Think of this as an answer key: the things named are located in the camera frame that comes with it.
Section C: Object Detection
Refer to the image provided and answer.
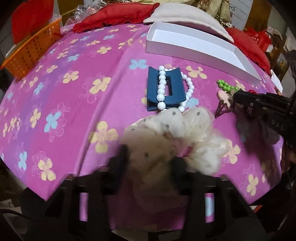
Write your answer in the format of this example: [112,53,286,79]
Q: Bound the pink flower hair tie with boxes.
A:
[214,90,235,119]

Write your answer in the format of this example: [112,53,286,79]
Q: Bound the green bead bracelet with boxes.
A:
[217,79,240,93]

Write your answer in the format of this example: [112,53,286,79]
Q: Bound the cream dotted scrunchie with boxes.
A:
[120,107,230,175]

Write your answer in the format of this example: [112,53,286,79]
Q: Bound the blue hair claw clip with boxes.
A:
[147,66,186,111]

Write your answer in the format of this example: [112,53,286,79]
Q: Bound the white pearl bead necklace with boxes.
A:
[156,65,195,113]

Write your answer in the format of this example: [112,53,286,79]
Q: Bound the pink floral bed sheet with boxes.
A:
[1,24,283,231]

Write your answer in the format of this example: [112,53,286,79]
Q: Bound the cream floral quilt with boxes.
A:
[132,0,231,23]

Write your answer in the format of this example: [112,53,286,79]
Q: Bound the white shallow box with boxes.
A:
[146,22,261,86]

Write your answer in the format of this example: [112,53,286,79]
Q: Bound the grey white pillow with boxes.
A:
[144,3,234,43]

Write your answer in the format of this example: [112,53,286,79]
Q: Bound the orange plastic basket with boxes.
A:
[1,14,62,79]

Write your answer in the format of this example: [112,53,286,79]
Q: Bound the red frilled pillow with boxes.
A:
[72,2,160,33]

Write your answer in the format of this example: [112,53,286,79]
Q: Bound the red box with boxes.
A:
[11,0,54,44]

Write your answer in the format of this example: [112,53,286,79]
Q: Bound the clear plastic bag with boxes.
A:
[62,1,107,26]

